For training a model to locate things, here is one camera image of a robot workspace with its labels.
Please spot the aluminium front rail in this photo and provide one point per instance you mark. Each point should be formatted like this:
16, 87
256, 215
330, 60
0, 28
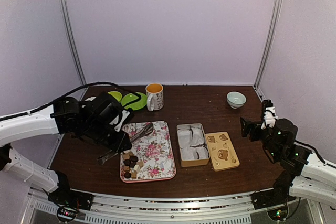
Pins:
234, 208

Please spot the beige bear tin lid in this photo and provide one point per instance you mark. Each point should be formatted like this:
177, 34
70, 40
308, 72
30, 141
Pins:
221, 151

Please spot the left aluminium frame post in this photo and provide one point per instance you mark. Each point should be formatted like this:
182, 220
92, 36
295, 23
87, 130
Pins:
71, 41

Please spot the right aluminium frame post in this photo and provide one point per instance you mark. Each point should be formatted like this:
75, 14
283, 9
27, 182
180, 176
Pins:
269, 40

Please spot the floral rectangular tray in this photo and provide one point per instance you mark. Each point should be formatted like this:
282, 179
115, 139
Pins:
155, 156

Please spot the white chocolate cube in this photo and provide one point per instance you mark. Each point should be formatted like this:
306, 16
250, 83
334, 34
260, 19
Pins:
137, 168

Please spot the green plastic plate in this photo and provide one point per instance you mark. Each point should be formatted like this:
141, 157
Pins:
132, 101

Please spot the pale blue ceramic bowl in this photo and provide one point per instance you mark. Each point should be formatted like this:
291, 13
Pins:
236, 99

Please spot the white mug orange inside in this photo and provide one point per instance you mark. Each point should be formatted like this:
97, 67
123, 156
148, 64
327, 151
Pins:
155, 97

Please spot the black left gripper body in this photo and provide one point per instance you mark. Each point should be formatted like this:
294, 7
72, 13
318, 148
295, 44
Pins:
111, 142

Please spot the beige bear tin box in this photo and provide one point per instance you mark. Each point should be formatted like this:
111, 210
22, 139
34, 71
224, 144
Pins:
192, 145

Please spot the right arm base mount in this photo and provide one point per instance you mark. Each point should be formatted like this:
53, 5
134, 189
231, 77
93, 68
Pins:
269, 198

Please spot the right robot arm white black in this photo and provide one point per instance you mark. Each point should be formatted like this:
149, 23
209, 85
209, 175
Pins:
305, 173

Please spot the dark round chocolate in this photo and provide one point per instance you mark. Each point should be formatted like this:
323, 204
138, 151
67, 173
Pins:
134, 159
127, 175

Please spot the white black bowl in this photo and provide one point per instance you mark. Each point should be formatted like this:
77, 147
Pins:
89, 99

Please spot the dark round chocolate front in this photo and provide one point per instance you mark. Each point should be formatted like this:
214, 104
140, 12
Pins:
127, 175

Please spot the aluminium frame post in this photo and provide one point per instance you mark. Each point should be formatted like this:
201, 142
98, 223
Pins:
269, 40
71, 41

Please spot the green plastic bowl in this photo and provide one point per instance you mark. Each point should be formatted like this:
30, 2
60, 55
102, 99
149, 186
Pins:
116, 94

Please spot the metal tongs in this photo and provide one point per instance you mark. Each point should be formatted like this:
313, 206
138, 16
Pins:
146, 130

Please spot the tan chocolate square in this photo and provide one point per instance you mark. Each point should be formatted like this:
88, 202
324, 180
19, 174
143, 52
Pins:
134, 175

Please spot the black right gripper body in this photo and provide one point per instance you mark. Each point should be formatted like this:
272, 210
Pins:
255, 126

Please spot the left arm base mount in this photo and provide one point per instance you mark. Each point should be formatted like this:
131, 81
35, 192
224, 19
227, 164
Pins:
73, 199

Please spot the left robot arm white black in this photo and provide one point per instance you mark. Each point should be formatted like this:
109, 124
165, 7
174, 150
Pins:
99, 121

